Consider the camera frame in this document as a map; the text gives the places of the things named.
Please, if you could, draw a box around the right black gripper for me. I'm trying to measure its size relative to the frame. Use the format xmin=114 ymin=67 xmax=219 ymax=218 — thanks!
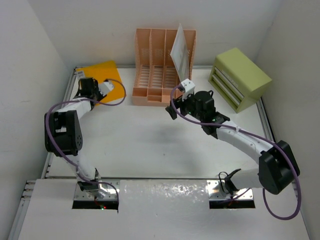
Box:
xmin=166 ymin=89 xmax=204 ymax=122

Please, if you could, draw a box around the yellow folder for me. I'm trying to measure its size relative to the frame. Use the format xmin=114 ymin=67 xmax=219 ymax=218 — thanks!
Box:
xmin=75 ymin=60 xmax=127 ymax=107

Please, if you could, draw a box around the clear mesh document pouch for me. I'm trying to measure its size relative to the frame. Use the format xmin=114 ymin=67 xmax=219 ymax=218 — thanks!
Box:
xmin=170 ymin=24 xmax=190 ymax=82

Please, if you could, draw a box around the green drawer cabinet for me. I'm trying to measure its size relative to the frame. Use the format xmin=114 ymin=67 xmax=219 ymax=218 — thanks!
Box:
xmin=208 ymin=48 xmax=272 ymax=113

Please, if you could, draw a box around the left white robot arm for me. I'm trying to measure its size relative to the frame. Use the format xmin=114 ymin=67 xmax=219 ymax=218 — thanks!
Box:
xmin=44 ymin=77 xmax=114 ymax=197

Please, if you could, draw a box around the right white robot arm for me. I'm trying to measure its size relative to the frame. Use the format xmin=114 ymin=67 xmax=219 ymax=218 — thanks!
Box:
xmin=166 ymin=91 xmax=300 ymax=195

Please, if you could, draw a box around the pink desktop file organizer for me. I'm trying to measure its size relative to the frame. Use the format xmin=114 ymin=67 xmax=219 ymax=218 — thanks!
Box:
xmin=132 ymin=28 xmax=180 ymax=107

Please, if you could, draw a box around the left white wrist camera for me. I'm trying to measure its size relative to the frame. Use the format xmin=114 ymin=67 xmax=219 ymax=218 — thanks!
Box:
xmin=98 ymin=79 xmax=115 ymax=98

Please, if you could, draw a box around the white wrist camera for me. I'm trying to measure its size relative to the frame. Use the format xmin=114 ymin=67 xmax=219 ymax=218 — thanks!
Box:
xmin=98 ymin=79 xmax=115 ymax=98
xmin=178 ymin=78 xmax=196 ymax=100

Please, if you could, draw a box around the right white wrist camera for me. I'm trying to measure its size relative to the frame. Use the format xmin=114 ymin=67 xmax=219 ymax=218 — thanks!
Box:
xmin=178 ymin=78 xmax=196 ymax=100

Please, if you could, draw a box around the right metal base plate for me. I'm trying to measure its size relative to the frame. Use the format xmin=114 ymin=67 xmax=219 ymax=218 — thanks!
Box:
xmin=206 ymin=179 xmax=254 ymax=201

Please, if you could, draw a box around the metal base plate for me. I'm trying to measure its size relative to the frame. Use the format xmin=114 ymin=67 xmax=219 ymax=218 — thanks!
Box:
xmin=206 ymin=179 xmax=254 ymax=201
xmin=73 ymin=181 xmax=120 ymax=201

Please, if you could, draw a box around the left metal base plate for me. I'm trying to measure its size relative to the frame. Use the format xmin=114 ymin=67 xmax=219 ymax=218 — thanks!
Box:
xmin=73 ymin=181 xmax=120 ymax=201

